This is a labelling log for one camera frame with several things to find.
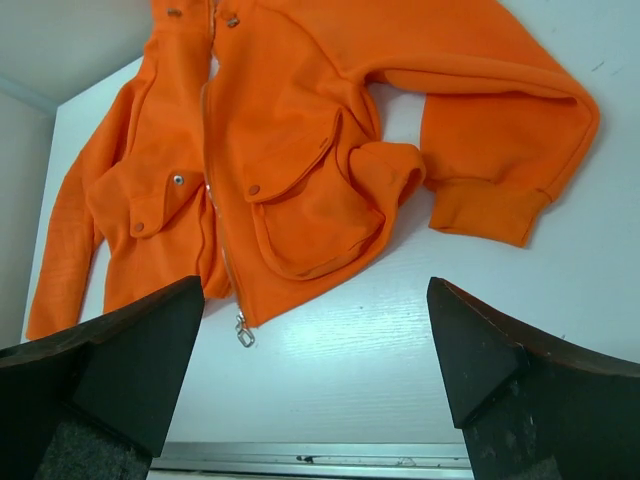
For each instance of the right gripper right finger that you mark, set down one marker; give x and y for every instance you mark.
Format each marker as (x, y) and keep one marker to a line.
(529, 404)

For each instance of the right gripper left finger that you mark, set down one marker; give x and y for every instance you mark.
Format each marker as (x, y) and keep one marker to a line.
(96, 401)

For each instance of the orange zip jacket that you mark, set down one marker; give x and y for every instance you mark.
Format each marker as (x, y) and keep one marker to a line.
(267, 146)

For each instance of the aluminium table frame rail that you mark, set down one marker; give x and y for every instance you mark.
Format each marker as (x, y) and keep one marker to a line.
(317, 460)

